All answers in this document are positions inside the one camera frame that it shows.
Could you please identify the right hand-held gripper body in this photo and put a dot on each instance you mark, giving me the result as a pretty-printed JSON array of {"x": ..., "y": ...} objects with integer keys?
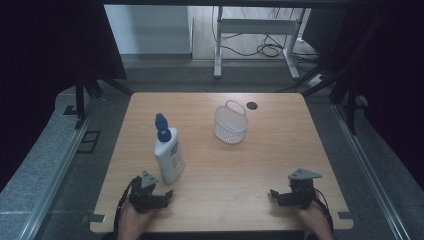
[{"x": 300, "y": 195}]

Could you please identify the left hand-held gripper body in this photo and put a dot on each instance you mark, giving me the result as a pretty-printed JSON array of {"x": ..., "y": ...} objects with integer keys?
[{"x": 144, "y": 197}]

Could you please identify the white bottle with blue cap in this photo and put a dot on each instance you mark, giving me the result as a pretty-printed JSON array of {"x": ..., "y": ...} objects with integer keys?
[{"x": 169, "y": 156}]

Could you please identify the white mesh basket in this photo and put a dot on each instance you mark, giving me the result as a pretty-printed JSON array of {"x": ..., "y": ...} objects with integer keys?
[{"x": 230, "y": 126}]

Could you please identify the person's left hand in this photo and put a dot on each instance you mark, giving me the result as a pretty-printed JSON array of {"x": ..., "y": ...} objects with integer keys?
[{"x": 133, "y": 218}]

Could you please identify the person's right hand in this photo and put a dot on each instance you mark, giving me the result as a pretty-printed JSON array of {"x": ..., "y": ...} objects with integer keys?
[{"x": 313, "y": 218}]

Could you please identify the black round table grommet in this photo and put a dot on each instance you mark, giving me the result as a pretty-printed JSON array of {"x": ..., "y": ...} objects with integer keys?
[{"x": 252, "y": 105}]

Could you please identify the black metal stand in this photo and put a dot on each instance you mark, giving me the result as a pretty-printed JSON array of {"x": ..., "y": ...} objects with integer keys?
[{"x": 350, "y": 106}]

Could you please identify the white power strip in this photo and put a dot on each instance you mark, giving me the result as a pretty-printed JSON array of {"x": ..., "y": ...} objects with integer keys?
[{"x": 316, "y": 80}]

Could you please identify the black tripod stand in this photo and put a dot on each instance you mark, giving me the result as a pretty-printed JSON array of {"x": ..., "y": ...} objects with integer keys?
[{"x": 80, "y": 96}]

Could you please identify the black curtain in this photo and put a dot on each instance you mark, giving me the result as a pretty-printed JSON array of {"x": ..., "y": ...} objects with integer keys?
[
  {"x": 43, "y": 66},
  {"x": 393, "y": 83}
]

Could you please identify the black table bracket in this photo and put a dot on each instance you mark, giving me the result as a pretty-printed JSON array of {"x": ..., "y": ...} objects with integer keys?
[{"x": 92, "y": 218}]

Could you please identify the aluminium rail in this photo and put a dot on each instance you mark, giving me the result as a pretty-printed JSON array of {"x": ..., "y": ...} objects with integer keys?
[
  {"x": 370, "y": 173},
  {"x": 55, "y": 186}
]

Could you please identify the white metal desk frame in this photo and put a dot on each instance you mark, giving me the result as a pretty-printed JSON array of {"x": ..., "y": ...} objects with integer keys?
[{"x": 256, "y": 26}]

